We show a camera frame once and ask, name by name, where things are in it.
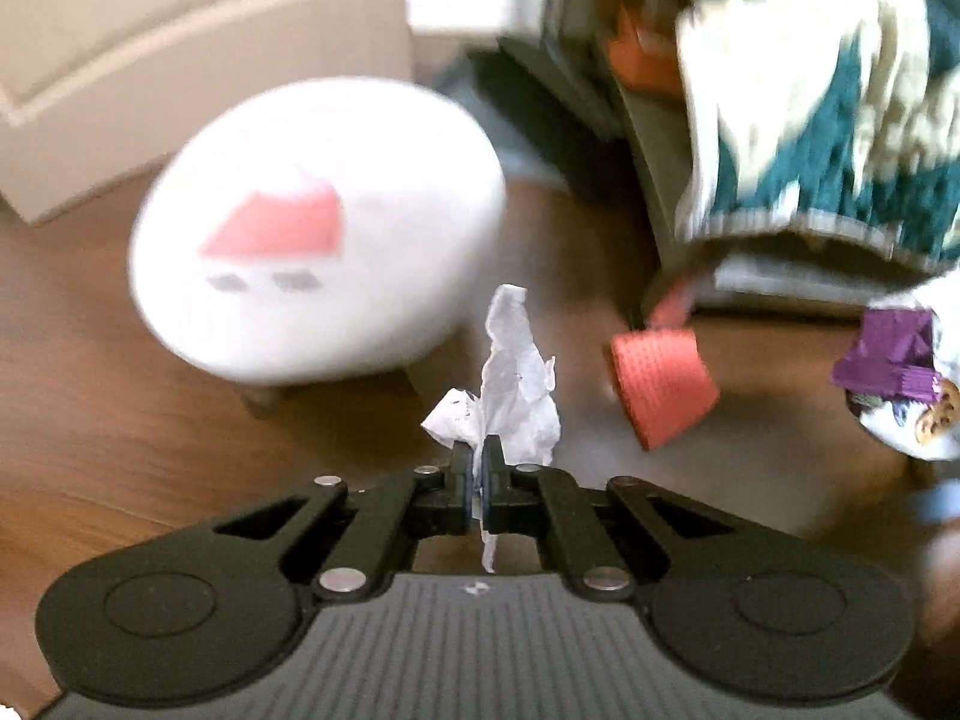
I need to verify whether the white cookie snack bag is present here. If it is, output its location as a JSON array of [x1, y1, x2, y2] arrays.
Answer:
[[831, 270, 960, 462]]

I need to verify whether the white panelled door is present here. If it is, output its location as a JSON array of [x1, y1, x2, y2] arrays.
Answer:
[[0, 0, 413, 226]]

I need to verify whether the dark green cabinet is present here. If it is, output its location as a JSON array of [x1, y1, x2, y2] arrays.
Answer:
[[465, 0, 938, 312]]

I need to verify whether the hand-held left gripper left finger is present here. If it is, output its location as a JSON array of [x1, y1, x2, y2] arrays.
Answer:
[[212, 441, 477, 602]]

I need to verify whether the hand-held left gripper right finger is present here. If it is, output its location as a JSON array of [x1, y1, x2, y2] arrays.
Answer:
[[480, 436, 740, 602]]

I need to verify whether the festive tree print cloth bag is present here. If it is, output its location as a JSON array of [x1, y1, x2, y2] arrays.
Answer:
[[671, 0, 960, 271]]

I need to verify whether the orange box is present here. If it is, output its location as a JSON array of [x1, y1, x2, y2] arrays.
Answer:
[[606, 4, 687, 95]]

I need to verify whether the white paper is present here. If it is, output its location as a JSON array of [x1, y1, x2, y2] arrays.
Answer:
[[420, 283, 563, 575]]

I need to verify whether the white round stool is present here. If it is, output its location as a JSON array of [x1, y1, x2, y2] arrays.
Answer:
[[127, 75, 509, 421]]

